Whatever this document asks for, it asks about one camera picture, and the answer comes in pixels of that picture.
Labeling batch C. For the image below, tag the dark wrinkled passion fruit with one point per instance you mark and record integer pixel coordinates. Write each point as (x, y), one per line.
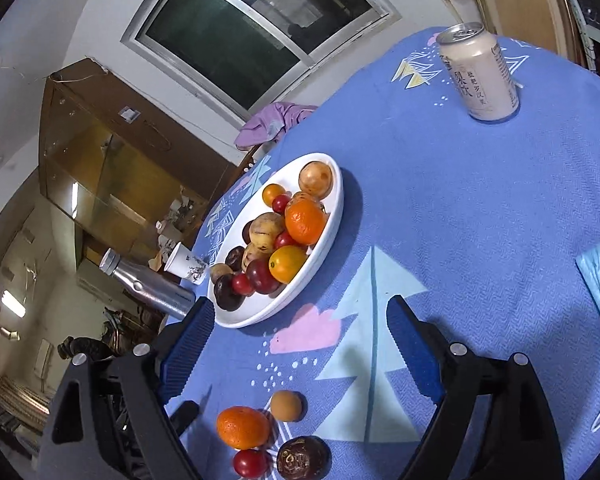
(303, 457)

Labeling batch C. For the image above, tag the wooden glass cabinet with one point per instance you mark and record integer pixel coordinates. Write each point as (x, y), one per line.
(105, 160)

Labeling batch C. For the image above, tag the sliding glass window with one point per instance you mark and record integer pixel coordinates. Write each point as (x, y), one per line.
(240, 30)

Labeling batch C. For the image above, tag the dark carved furniture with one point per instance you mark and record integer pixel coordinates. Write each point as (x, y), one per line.
(85, 347)

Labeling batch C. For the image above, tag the small orange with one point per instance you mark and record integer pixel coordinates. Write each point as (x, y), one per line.
(243, 427)

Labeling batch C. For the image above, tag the dark red plum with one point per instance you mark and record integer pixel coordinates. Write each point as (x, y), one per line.
(262, 276)

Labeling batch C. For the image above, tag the large orange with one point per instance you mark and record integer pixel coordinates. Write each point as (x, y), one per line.
(306, 220)

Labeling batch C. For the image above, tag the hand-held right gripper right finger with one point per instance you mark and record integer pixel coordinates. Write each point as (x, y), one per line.
(412, 350)

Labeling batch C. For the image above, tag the white drink can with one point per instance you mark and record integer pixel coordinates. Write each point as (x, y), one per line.
(480, 75)

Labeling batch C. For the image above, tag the white paper cup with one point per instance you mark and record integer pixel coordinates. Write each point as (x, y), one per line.
(185, 262)

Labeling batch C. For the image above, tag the stainless steel bottle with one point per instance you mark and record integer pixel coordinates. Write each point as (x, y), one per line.
(150, 290)

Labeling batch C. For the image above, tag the small yellow-orange tomato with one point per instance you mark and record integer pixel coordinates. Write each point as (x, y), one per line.
(273, 193)

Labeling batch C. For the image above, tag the large dark purple plum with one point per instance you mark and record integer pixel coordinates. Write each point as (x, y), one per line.
(228, 295)

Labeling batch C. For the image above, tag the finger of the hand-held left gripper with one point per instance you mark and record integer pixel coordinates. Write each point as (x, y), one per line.
(186, 416)

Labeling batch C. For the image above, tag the golden brown round fruit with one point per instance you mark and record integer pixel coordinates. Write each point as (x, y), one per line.
(316, 178)

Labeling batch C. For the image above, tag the striped yellow pepino melon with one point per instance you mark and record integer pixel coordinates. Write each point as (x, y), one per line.
(266, 231)
(254, 256)

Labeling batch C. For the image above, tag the large yellow tomato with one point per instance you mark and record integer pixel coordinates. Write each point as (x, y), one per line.
(287, 263)

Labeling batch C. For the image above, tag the blue printed tablecloth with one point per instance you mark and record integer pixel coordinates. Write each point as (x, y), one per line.
(430, 210)

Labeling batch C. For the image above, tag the white plate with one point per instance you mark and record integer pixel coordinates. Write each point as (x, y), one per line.
(300, 285)

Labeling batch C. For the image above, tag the red cherry tomato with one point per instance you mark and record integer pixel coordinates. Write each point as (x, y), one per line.
(285, 239)
(250, 463)
(241, 284)
(280, 204)

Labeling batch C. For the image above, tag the purple cloth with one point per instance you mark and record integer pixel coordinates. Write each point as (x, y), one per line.
(270, 122)

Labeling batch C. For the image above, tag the wooden chair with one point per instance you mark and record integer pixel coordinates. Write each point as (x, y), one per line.
(247, 157)

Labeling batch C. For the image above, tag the dark purple passion fruit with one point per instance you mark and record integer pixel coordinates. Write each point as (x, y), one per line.
(247, 231)
(235, 258)

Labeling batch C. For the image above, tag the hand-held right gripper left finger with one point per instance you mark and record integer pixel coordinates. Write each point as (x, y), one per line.
(190, 340)

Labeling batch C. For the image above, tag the small tan round fruit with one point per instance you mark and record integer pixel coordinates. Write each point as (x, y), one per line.
(286, 405)
(220, 271)

